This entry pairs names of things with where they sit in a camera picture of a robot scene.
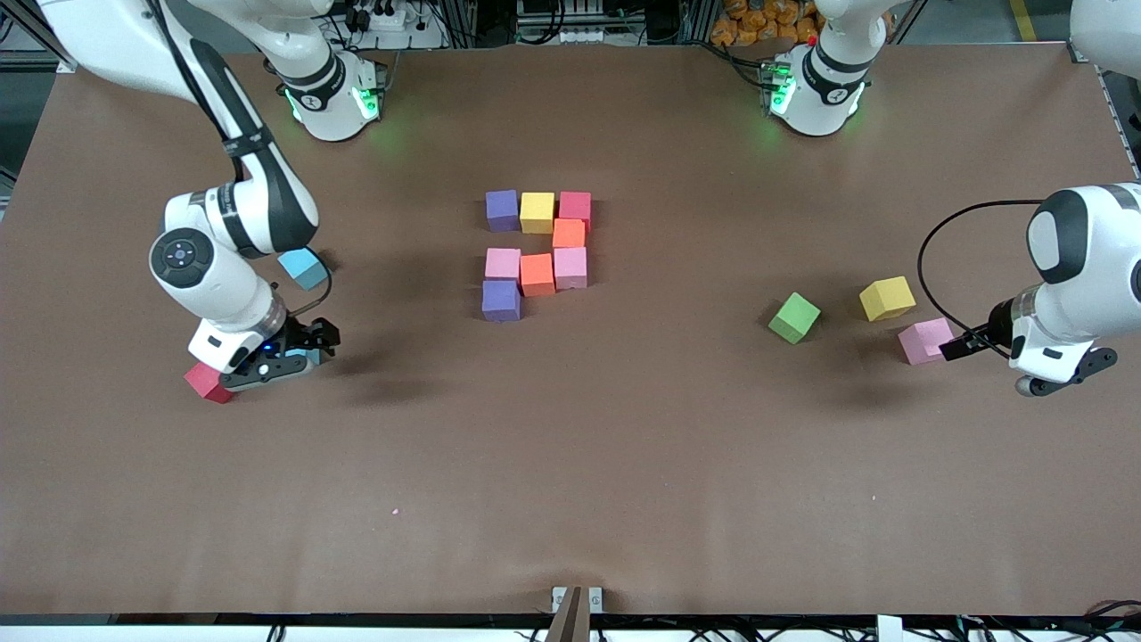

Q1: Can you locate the green foam block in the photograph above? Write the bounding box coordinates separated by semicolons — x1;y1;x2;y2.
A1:
768;292;822;345

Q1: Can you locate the purple foam block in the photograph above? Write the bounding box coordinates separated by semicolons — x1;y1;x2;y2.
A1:
482;280;522;323
485;189;522;234

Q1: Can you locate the yellow foam block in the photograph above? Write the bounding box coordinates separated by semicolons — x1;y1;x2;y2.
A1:
521;192;557;235
859;276;917;323

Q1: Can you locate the white power strip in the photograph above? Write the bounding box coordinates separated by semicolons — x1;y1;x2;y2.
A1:
352;3;408;33

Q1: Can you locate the orange snack bag pile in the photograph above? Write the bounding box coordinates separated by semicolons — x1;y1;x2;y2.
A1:
711;0;825;47

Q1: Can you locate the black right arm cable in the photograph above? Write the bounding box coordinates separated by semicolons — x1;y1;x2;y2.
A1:
143;0;333;320

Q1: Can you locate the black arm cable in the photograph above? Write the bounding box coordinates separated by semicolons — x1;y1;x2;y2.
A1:
917;199;1046;360
143;0;333;320

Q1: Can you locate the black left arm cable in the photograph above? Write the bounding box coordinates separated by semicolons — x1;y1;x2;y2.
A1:
917;199;1046;360

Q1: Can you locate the metal table edge bracket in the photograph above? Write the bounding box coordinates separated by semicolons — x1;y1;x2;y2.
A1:
546;585;604;642

